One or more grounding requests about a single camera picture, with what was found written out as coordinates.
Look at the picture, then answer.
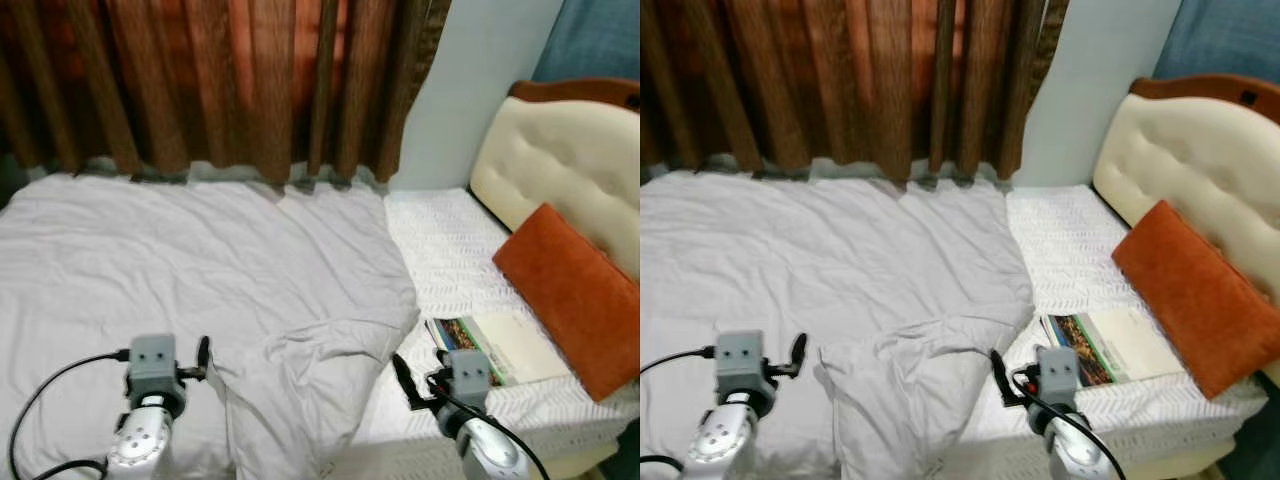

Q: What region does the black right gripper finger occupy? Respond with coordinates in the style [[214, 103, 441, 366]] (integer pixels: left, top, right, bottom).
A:
[[391, 352, 423, 410], [989, 349, 1018, 407]]

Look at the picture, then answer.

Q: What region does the white booklet with city photo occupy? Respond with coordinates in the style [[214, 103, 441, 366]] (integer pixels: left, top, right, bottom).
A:
[[424, 309, 572, 389], [1039, 307, 1187, 387]]

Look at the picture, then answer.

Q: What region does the grey duvet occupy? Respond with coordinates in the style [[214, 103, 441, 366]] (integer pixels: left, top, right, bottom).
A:
[[0, 171, 422, 480], [640, 169, 1037, 480]]

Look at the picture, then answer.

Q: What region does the white patterned bed sheet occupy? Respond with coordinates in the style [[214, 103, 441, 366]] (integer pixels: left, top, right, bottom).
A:
[[328, 187, 641, 480], [938, 184, 1272, 480]]

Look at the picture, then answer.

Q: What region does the orange pillow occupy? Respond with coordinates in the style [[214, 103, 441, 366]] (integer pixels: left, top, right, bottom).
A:
[[1111, 199, 1280, 400], [491, 202, 641, 404]]

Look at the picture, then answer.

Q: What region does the cream bed base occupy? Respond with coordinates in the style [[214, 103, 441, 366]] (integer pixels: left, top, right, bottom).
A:
[[555, 438, 626, 480], [1150, 448, 1236, 480]]

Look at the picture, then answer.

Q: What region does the brown curtain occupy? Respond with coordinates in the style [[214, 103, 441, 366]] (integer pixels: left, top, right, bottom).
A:
[[0, 0, 452, 188], [640, 0, 1070, 188]]

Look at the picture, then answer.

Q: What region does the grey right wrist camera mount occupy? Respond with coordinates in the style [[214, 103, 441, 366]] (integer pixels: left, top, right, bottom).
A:
[[442, 348, 494, 410], [1034, 345, 1082, 407]]

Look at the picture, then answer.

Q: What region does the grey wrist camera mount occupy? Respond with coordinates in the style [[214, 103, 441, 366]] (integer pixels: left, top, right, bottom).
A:
[[714, 330, 777, 407], [1034, 345, 1082, 407], [126, 333, 187, 402], [442, 348, 494, 410]]

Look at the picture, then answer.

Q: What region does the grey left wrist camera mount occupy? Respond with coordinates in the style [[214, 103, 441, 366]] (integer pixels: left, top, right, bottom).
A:
[[126, 333, 187, 402], [714, 330, 777, 407]]

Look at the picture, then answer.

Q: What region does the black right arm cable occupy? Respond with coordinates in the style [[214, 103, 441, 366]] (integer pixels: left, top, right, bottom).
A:
[[428, 383, 552, 480], [1018, 379, 1138, 480]]

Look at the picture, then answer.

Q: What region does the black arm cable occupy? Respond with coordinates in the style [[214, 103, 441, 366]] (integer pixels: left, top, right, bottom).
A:
[[428, 383, 552, 480], [1018, 379, 1138, 480], [7, 349, 132, 480], [640, 344, 720, 477]]

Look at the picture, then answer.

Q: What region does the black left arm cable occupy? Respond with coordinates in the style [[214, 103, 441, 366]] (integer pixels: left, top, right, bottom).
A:
[[640, 344, 720, 477], [7, 349, 132, 480]]

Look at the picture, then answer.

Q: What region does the brown wooden headboard frame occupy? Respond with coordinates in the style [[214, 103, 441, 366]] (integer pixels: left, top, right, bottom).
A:
[[507, 77, 641, 112], [1129, 72, 1280, 102]]

